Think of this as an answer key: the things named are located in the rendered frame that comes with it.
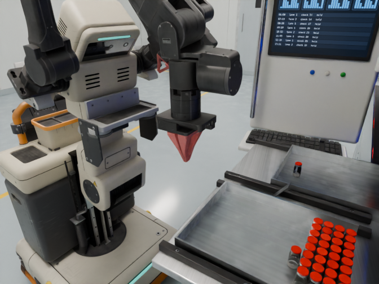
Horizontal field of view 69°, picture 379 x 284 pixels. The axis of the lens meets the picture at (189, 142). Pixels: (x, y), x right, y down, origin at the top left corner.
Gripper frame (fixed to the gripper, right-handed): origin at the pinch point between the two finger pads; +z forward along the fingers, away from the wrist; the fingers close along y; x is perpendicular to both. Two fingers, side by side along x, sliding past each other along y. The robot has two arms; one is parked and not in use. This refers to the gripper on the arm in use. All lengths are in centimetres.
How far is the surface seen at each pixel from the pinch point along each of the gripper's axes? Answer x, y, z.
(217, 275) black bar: -7.0, 11.5, 19.8
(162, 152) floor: 156, -136, 104
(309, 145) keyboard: 77, 12, 26
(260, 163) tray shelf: 41.9, 2.7, 20.8
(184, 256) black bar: -7.1, 3.6, 19.3
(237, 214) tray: 12.7, 6.8, 21.0
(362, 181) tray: 48, 33, 21
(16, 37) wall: 216, -488, 7
